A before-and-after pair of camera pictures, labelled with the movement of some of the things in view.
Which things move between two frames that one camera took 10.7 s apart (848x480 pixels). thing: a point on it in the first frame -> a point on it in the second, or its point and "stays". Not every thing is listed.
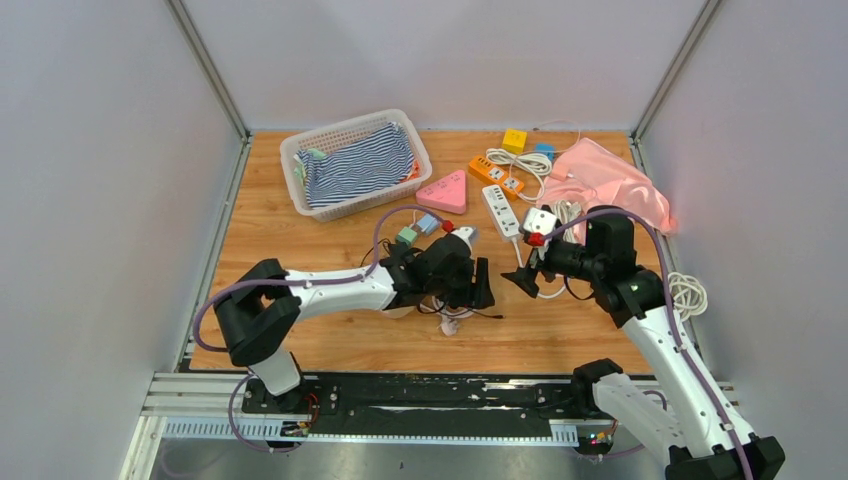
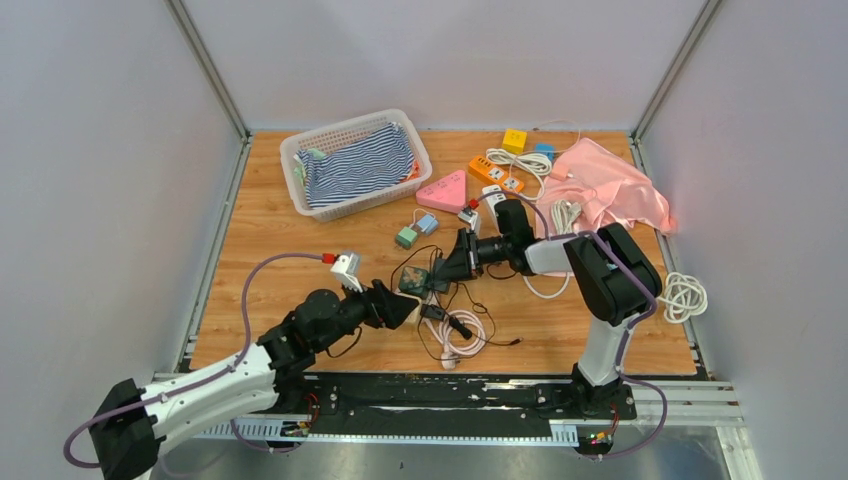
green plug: (406, 237) stays
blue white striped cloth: (358, 170) stays
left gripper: (478, 294) -> (385, 308)
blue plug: (428, 224) stays
